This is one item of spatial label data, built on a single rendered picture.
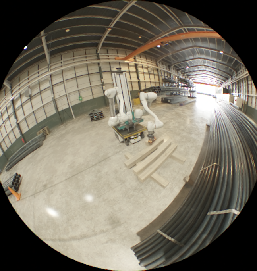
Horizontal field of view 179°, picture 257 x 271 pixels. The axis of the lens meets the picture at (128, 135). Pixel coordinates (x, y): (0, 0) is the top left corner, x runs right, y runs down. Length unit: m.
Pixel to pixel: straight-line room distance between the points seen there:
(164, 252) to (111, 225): 0.77
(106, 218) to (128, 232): 0.35
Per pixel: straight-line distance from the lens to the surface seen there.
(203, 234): 0.61
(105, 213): 1.32
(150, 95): 1.52
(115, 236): 1.28
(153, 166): 1.27
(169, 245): 0.77
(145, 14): 10.93
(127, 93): 2.01
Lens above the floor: 1.21
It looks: 29 degrees down
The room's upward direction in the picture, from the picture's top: 11 degrees counter-clockwise
